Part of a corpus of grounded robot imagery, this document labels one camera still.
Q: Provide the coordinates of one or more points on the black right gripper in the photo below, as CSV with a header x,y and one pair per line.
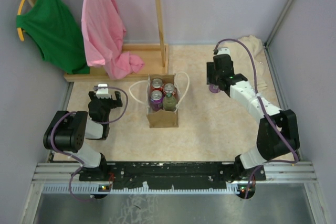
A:
x,y
211,79

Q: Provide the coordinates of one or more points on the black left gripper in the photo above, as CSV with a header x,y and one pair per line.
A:
x,y
115,103

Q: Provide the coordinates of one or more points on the purple Fanta soda can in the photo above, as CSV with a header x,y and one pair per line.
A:
x,y
213,88

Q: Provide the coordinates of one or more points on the green-capped Chang soda bottle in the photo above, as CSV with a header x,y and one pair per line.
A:
x,y
169,102

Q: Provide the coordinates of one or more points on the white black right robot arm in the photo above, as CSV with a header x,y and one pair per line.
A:
x,y
277,131

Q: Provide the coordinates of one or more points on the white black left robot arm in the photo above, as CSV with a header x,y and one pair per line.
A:
x,y
67,132

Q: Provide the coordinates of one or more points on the beige folded cloth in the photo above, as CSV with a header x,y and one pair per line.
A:
x,y
242,61

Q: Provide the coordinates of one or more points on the red coke can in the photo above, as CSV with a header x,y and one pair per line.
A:
x,y
157,85
170,88

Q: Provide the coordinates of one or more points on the wooden clothes rack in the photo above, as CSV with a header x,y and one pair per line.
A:
x,y
92,49

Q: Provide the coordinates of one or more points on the pink t-shirt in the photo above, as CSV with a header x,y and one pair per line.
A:
x,y
103,32

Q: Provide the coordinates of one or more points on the green tank top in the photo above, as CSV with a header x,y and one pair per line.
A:
x,y
51,25

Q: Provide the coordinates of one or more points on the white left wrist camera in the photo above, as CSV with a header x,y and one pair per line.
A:
x,y
102,91

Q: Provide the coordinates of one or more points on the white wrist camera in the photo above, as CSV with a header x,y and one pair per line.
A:
x,y
102,91
222,51

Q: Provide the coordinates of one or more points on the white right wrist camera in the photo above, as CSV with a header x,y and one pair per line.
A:
x,y
222,51

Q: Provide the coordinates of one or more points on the canvas bag with rope handles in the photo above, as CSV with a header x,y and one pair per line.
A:
x,y
161,118

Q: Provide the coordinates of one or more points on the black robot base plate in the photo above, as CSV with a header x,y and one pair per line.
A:
x,y
166,175

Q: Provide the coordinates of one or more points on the aluminium frame rail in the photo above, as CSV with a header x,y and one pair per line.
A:
x,y
55,177

